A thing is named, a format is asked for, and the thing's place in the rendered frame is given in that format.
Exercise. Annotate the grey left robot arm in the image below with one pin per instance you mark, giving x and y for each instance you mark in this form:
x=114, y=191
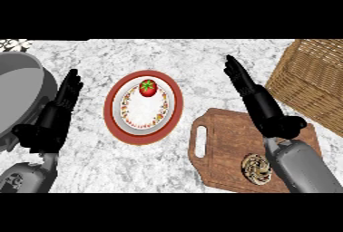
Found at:
x=28, y=175

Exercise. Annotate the wicker basket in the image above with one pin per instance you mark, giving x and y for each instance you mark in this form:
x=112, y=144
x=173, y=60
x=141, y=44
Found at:
x=312, y=81

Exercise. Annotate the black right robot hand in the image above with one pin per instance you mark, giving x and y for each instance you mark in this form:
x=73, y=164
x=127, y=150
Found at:
x=263, y=105

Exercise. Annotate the red tomato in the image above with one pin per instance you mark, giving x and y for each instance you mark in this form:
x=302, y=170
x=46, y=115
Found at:
x=148, y=88

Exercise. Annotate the brown wooden cutting board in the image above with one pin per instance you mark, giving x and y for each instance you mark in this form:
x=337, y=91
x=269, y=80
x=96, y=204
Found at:
x=228, y=145

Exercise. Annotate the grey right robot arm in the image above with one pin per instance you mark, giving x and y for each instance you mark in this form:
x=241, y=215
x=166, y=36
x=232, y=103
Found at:
x=302, y=169

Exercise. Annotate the grey round pan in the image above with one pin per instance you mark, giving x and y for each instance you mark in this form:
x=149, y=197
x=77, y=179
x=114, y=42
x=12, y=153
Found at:
x=18, y=90

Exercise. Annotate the brown swirl cupcake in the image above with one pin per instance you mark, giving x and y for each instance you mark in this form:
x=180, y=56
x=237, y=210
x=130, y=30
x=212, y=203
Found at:
x=254, y=169

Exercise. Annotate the white patterned plate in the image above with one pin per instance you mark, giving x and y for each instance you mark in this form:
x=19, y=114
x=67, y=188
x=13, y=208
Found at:
x=142, y=111

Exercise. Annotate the red round plate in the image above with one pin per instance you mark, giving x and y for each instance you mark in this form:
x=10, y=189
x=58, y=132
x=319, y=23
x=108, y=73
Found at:
x=172, y=99

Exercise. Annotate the white patterned object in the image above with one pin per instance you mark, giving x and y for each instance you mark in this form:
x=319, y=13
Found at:
x=13, y=44

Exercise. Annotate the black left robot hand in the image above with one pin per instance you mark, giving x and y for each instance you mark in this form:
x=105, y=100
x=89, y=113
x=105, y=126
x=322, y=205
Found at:
x=53, y=117

